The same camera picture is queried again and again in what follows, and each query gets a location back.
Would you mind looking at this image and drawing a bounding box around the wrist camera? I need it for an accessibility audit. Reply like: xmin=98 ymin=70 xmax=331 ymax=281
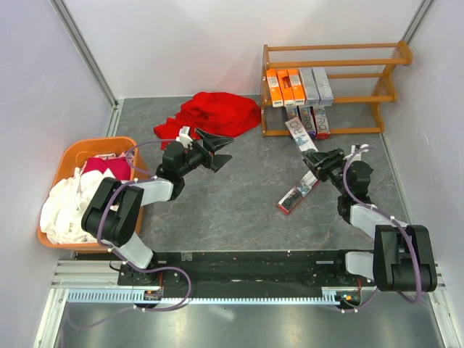
xmin=350 ymin=144 xmax=370 ymax=161
xmin=175 ymin=126 xmax=194 ymax=149

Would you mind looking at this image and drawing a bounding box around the red cloth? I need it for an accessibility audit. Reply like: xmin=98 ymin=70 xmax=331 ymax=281
xmin=154 ymin=92 xmax=261 ymax=139

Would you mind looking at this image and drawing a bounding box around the grey cable duct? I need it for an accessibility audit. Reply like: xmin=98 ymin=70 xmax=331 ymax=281
xmin=67 ymin=288 xmax=361 ymax=305

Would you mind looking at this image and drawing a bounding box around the red R&O box bottom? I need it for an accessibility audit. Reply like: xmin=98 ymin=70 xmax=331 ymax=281
xmin=312 ymin=107 xmax=331 ymax=139

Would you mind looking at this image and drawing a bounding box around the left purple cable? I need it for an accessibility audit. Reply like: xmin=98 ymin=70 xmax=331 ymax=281
xmin=67 ymin=139 xmax=193 ymax=330

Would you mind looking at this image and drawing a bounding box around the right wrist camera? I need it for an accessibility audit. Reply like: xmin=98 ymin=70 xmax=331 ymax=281
xmin=350 ymin=144 xmax=370 ymax=161

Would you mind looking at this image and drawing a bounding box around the silver toothpaste box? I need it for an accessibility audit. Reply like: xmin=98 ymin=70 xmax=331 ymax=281
xmin=299 ymin=67 xmax=320 ymax=107
xmin=312 ymin=67 xmax=334 ymax=107

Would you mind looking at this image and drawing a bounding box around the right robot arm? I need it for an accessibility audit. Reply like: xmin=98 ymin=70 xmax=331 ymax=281
xmin=302 ymin=146 xmax=438 ymax=296

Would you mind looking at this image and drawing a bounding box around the orange toothpaste box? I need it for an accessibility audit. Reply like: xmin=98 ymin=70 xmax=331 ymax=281
xmin=287 ymin=69 xmax=306 ymax=106
xmin=266 ymin=68 xmax=283 ymax=107

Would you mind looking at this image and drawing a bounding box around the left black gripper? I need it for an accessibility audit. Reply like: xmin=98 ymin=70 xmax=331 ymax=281
xmin=178 ymin=128 xmax=233 ymax=177

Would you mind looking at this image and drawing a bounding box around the white cloth in basket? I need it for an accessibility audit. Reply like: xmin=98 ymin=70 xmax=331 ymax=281
xmin=39 ymin=167 xmax=114 ymax=245

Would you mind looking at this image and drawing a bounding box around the purple R&O box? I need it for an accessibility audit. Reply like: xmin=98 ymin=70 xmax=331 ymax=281
xmin=298 ymin=106 xmax=317 ymax=138
xmin=286 ymin=106 xmax=299 ymax=121

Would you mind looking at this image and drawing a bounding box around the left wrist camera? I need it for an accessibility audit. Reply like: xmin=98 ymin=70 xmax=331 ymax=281
xmin=175 ymin=126 xmax=194 ymax=149

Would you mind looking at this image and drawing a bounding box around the orange toothpaste box top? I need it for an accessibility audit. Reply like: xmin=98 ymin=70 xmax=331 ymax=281
xmin=287 ymin=69 xmax=306 ymax=106

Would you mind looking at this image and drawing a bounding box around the wooden two-tier shelf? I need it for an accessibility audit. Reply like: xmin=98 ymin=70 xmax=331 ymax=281
xmin=260 ymin=40 xmax=413 ymax=137

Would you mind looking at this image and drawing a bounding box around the red r&o box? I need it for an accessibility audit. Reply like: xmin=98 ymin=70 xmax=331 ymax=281
xmin=277 ymin=170 xmax=318 ymax=215
xmin=312 ymin=107 xmax=331 ymax=139
xmin=284 ymin=118 xmax=322 ymax=182

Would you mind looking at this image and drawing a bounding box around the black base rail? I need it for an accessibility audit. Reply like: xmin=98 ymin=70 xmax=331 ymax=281
xmin=117 ymin=250 xmax=373 ymax=297

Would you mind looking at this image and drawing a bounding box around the magenta cloth in basket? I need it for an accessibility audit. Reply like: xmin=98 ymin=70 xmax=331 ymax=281
xmin=82 ymin=157 xmax=131 ymax=181

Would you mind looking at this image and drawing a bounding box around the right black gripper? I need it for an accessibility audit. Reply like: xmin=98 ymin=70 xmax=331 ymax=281
xmin=302 ymin=147 xmax=349 ymax=195

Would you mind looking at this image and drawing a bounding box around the orange toothpaste box windowed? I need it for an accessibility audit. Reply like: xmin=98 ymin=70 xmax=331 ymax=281
xmin=277 ymin=69 xmax=294 ymax=107

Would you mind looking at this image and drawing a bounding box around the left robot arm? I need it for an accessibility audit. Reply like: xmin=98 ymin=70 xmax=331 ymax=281
xmin=81 ymin=127 xmax=233 ymax=285

